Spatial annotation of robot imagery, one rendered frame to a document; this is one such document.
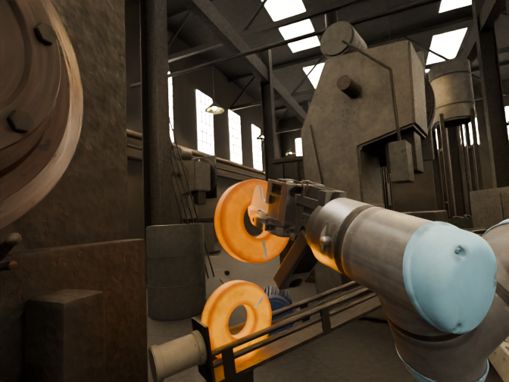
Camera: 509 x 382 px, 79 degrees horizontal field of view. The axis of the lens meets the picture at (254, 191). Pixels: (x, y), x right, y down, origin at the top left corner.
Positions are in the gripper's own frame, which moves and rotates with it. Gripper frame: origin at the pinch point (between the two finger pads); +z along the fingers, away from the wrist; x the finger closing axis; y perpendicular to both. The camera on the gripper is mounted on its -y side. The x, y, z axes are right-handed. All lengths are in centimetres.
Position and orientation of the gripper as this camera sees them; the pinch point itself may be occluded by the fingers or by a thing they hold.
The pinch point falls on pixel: (254, 210)
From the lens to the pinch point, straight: 57.8
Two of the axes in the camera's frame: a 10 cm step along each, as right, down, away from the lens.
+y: 1.0, -9.8, -1.5
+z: -5.1, -1.8, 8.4
